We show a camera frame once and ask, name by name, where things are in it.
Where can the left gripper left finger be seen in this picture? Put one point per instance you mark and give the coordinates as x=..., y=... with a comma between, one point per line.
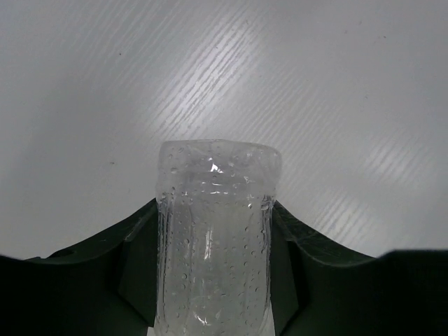
x=103, y=285

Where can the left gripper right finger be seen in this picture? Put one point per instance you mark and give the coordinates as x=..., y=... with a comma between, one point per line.
x=320, y=287

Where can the long clear bottle white cap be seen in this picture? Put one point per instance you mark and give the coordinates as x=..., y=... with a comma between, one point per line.
x=214, y=202

